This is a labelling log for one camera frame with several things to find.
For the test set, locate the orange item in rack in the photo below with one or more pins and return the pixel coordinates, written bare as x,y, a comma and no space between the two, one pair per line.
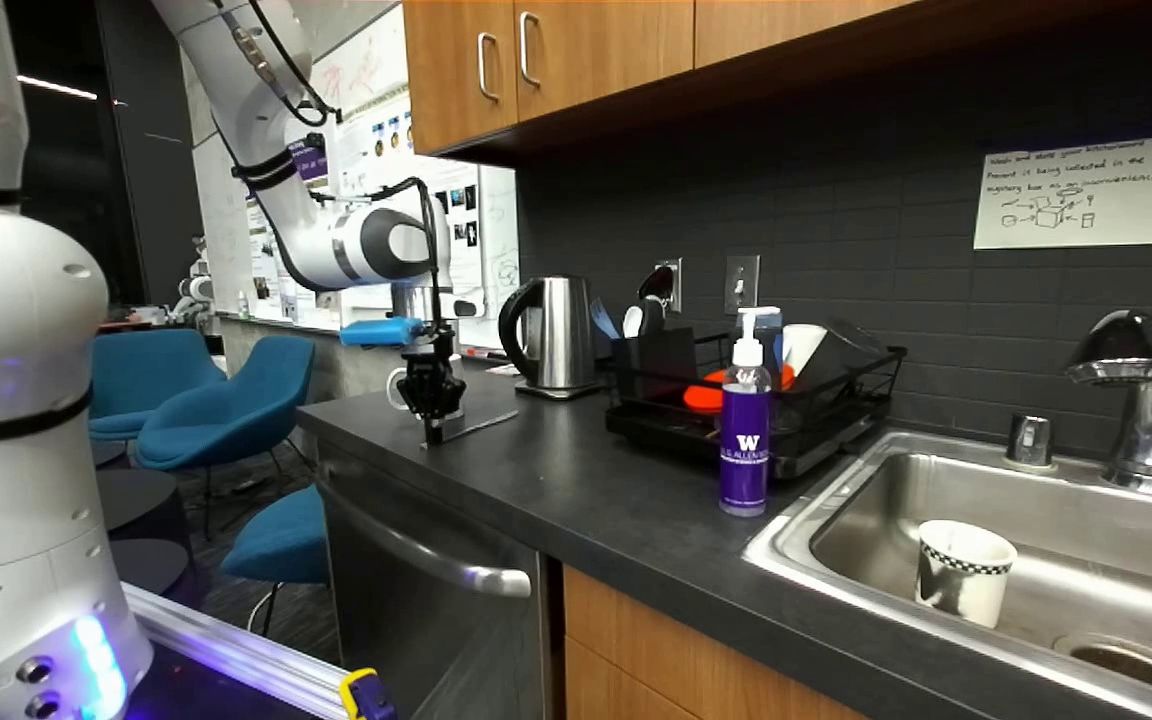
706,393

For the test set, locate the blue shell chair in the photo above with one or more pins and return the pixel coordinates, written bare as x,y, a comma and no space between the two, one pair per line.
282,538
228,404
140,374

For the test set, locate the purple pump sanitizer bottle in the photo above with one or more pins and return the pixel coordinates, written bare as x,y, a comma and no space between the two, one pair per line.
744,427

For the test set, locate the stainless steel sink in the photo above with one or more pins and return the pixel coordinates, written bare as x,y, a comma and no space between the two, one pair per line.
1110,563

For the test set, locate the white handwritten paper note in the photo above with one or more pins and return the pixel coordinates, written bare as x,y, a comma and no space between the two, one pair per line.
1073,195

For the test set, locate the chrome sink deck cap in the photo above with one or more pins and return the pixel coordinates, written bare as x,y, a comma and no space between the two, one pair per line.
1030,438

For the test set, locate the white whiteboard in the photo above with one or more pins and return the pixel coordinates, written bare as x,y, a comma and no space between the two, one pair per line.
499,226

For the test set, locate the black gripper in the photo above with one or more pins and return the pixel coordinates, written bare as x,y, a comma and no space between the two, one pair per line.
432,374

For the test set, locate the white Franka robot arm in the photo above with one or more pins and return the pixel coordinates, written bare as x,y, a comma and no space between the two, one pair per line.
18,400

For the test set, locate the white bowl in rack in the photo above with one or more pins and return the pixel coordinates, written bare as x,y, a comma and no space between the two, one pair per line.
802,345

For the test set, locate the stainless steel dishwasher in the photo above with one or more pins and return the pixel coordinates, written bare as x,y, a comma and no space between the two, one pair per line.
428,587

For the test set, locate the wooden cabinet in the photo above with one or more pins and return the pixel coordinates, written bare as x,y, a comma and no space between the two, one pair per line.
656,660
560,55

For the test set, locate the thin metal knife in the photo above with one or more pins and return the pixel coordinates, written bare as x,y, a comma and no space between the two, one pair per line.
490,422

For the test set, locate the black round utensil in rack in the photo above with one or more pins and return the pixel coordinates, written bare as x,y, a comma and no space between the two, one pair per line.
656,285

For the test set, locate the white mug with dark pattern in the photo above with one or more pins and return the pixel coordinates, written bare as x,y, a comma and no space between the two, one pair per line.
963,568

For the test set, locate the blue cup in rack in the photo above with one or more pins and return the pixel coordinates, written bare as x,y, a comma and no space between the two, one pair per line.
769,326

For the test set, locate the wooden upper cabinet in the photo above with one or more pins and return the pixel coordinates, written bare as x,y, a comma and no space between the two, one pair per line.
560,55

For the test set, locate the wooden lower cabinet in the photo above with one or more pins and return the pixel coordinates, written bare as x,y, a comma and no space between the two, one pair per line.
656,660

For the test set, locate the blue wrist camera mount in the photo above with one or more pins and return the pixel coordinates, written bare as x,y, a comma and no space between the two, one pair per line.
378,333

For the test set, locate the steel electric kettle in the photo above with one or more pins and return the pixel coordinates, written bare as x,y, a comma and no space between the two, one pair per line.
555,333

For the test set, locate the robot mounting table frame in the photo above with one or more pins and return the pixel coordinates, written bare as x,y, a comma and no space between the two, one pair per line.
240,654

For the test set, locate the white light switch plate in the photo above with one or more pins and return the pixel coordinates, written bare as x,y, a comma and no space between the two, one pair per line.
742,283

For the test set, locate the white wall outlet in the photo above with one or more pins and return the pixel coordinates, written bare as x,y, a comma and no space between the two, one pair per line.
669,283

